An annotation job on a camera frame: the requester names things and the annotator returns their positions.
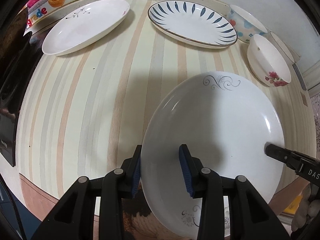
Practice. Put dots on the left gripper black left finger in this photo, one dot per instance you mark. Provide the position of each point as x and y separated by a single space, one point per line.
72 217

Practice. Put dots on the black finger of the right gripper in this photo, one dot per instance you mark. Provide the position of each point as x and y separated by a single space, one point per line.
291 159

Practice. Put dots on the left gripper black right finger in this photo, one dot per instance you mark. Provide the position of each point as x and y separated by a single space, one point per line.
250 216

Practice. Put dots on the white plate grey scroll pattern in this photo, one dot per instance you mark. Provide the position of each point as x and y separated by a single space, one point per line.
226 121

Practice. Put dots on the white bowl red flowers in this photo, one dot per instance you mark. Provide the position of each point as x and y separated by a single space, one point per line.
266 62

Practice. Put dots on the plain white bowl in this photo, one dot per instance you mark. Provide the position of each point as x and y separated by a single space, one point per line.
282 48

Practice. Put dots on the white bowl blue flowers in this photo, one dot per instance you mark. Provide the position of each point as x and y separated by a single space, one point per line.
244 23

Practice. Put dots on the white plate blue leaf rim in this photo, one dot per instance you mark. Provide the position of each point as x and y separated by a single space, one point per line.
193 24

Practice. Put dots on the white plate branch motif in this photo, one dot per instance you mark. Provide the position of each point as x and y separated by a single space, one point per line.
84 26

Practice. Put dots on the small brown card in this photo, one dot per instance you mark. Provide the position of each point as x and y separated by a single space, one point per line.
304 100

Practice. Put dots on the blue smartphone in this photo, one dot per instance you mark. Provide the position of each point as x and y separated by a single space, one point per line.
300 78

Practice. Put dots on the striped table mat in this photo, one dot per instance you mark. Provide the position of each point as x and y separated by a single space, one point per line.
85 112

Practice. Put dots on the black induction cooktop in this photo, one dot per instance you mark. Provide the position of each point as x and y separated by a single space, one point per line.
18 61

